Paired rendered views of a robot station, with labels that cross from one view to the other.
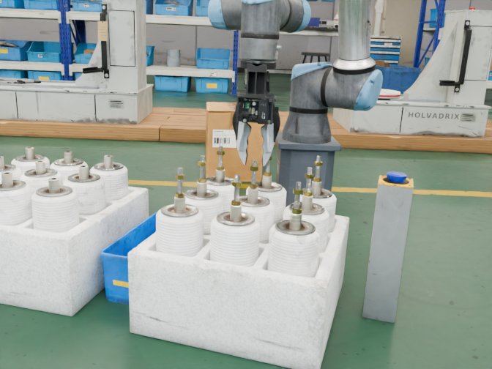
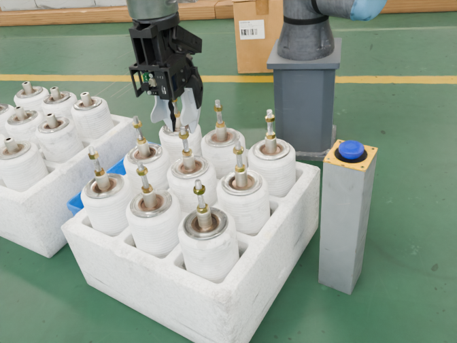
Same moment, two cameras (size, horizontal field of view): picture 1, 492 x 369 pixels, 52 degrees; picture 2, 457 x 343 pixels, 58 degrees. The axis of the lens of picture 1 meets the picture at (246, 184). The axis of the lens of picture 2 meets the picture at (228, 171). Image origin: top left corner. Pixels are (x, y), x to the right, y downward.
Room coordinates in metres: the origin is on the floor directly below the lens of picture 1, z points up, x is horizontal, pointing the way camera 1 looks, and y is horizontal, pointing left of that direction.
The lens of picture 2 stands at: (0.43, -0.31, 0.71)
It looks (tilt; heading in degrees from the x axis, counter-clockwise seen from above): 36 degrees down; 20
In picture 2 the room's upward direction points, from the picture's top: 7 degrees counter-clockwise
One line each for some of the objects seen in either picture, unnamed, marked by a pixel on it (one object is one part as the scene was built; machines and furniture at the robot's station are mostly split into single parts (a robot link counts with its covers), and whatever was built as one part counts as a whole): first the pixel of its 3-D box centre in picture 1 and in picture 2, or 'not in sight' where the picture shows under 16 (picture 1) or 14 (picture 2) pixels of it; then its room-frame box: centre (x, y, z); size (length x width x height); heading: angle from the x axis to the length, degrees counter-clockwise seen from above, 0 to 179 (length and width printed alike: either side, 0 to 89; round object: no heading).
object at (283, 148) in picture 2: (315, 193); (271, 150); (1.11, -0.16, 0.25); 0.08 x 0.08 x 0.01
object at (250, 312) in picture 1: (249, 269); (201, 226); (1.03, -0.02, 0.09); 0.39 x 0.39 x 0.18; 74
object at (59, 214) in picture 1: (57, 230); (29, 182); (1.04, 0.42, 0.16); 0.10 x 0.10 x 0.18
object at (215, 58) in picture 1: (213, 58); not in sight; (5.81, 0.42, 0.36); 0.50 x 0.38 x 0.21; 2
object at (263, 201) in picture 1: (252, 201); (190, 167); (1.03, -0.02, 0.25); 0.08 x 0.08 x 0.01
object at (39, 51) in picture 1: (50, 51); not in sight; (5.77, 2.24, 0.36); 0.50 x 0.38 x 0.21; 1
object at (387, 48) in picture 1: (374, 64); not in sight; (6.58, -1.57, 0.35); 0.59 x 0.47 x 0.69; 2
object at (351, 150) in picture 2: (396, 178); (351, 151); (1.02, -0.32, 0.32); 0.04 x 0.04 x 0.02
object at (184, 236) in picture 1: (179, 252); (117, 220); (0.95, 0.13, 0.16); 0.10 x 0.10 x 0.18
